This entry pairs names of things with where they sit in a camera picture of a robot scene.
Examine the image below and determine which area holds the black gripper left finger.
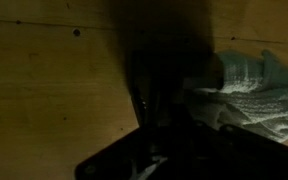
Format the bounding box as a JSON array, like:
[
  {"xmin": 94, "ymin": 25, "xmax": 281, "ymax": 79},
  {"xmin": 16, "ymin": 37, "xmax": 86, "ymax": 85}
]
[{"xmin": 129, "ymin": 51, "xmax": 162, "ymax": 129}]

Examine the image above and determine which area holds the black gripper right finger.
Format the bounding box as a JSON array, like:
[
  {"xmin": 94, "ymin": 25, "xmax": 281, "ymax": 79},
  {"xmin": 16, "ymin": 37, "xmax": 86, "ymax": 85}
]
[{"xmin": 159, "ymin": 51, "xmax": 194, "ymax": 127}]

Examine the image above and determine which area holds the black mesh basket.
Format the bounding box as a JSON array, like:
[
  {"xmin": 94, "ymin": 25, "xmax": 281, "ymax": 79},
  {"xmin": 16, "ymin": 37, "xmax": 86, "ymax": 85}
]
[{"xmin": 112, "ymin": 0, "xmax": 218, "ymax": 101}]

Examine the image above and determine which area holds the white towel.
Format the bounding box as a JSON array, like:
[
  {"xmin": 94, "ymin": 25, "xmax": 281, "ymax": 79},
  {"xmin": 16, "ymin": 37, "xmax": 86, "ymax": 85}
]
[{"xmin": 183, "ymin": 49, "xmax": 288, "ymax": 144}]

